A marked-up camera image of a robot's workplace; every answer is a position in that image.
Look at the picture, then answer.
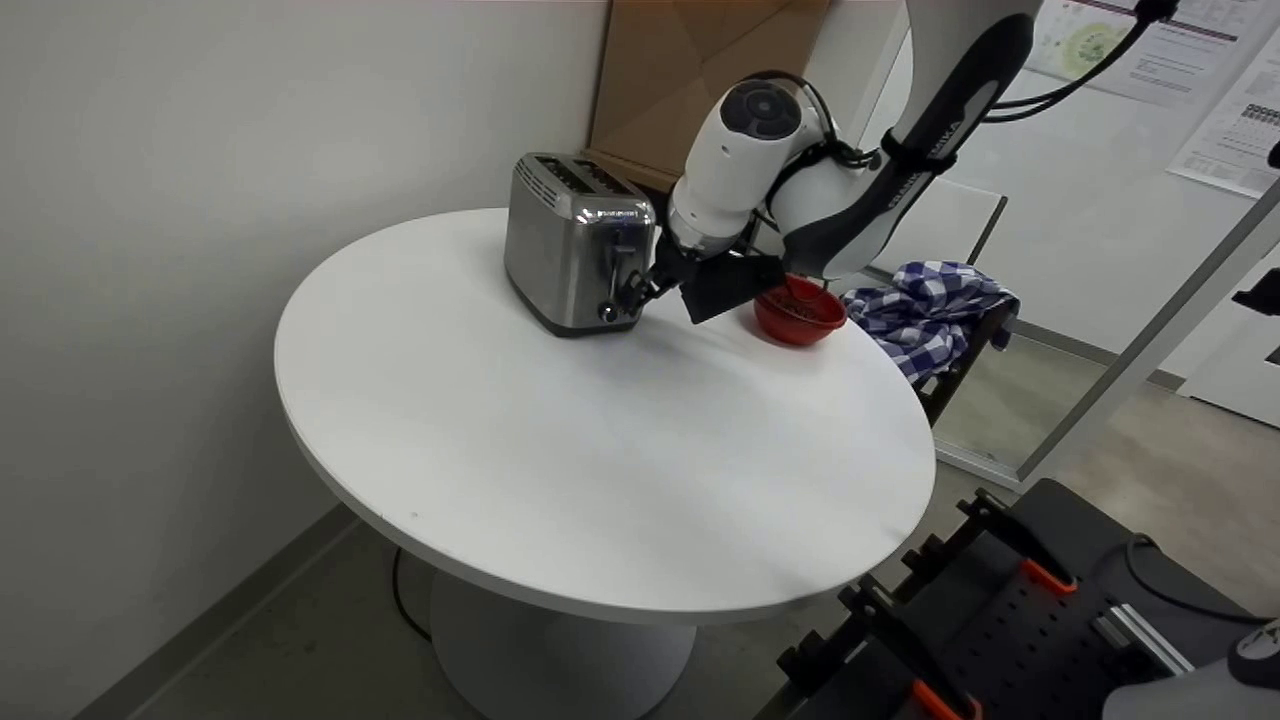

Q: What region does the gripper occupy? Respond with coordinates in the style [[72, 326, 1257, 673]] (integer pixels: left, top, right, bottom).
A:
[[621, 233, 705, 317]]

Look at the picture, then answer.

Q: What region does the toaster lever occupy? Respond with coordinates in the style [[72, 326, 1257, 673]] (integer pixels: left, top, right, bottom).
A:
[[610, 246, 644, 303]]

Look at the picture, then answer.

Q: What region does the silver toaster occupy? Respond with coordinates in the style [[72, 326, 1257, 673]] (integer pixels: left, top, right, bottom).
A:
[[503, 152, 662, 338]]

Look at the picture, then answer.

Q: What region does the red bowl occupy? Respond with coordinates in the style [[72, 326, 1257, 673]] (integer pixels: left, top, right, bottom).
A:
[[753, 275, 849, 348]]

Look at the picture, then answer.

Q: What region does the cardboard sheet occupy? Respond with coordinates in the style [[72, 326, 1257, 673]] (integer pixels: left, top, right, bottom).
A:
[[584, 0, 833, 194]]

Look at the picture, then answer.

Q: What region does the blue checkered cloth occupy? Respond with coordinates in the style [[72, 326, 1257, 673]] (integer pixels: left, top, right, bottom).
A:
[[842, 260, 1022, 386]]

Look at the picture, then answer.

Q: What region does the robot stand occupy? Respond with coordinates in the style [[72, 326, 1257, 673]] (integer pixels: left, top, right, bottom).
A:
[[752, 477, 1280, 720]]

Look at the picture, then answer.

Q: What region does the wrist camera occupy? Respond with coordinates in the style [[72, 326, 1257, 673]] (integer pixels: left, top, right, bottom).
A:
[[679, 251, 788, 326]]

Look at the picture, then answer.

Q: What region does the black cable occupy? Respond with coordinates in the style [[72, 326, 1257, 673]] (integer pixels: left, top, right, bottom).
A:
[[391, 545, 434, 643]]

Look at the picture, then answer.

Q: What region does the black clamp orange handle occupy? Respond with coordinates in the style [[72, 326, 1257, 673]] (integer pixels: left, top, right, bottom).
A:
[[838, 576, 987, 720], [957, 487, 1080, 598]]

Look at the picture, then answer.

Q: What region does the glass partition metal frame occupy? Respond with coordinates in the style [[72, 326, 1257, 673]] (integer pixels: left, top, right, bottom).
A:
[[935, 178, 1280, 493]]

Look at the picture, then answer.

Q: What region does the wall poster with round chart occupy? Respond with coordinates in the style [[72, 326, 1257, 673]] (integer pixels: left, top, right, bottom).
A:
[[1028, 0, 1243, 109]]

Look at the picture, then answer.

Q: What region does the wall poster with table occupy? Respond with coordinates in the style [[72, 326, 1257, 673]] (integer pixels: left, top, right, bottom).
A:
[[1167, 48, 1280, 200]]

